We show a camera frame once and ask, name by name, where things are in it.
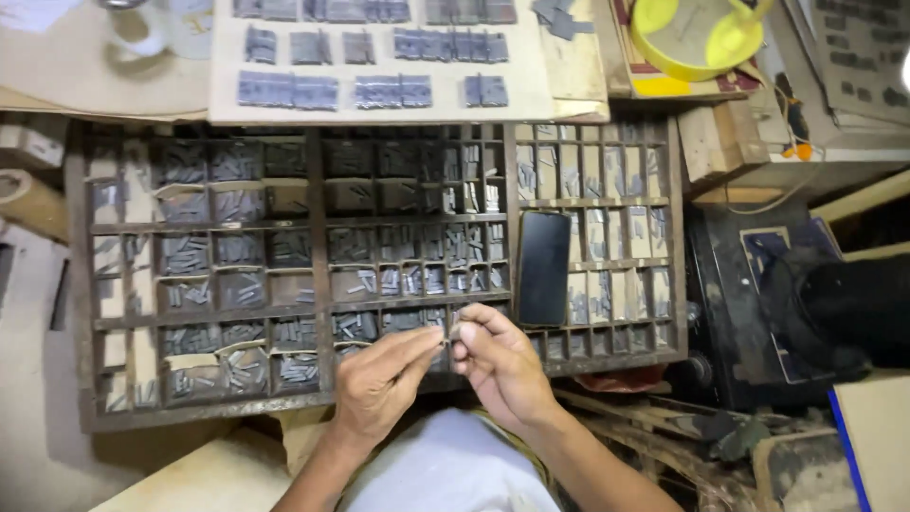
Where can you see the person's right hand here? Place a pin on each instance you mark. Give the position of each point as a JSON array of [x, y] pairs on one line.
[[501, 370]]

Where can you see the person's left hand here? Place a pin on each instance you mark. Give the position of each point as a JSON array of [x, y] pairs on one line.
[[377, 387]]

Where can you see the small metal type piece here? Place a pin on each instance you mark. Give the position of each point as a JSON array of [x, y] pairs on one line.
[[449, 331]]

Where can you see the person's white shirt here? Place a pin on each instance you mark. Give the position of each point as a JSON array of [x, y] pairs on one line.
[[448, 462]]

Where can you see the black smartphone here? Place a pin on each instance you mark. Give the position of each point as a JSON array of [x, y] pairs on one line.
[[544, 268]]

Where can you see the wooden type case with metal type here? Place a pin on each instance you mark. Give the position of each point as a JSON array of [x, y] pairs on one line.
[[370, 270]]

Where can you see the black machine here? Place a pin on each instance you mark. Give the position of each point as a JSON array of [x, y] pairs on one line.
[[775, 306]]

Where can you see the wooden block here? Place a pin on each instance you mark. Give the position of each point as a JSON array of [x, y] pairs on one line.
[[718, 139]]

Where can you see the cardboard sheet with type blocks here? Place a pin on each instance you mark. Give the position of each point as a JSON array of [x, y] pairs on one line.
[[384, 60]]

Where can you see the heap of loose type pieces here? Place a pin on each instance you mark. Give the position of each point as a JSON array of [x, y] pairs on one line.
[[561, 18]]

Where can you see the blue-edged cardboard board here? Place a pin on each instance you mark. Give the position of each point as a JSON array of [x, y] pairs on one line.
[[871, 441]]

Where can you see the yellow plastic bowl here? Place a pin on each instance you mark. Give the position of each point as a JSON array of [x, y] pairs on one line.
[[697, 35]]

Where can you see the white mug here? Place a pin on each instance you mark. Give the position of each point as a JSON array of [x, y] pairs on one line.
[[160, 25]]

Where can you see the brown cardboard sheet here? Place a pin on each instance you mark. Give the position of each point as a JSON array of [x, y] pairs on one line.
[[99, 60]]

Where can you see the grey printed plate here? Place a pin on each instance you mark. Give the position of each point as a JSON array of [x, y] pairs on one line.
[[864, 57]]

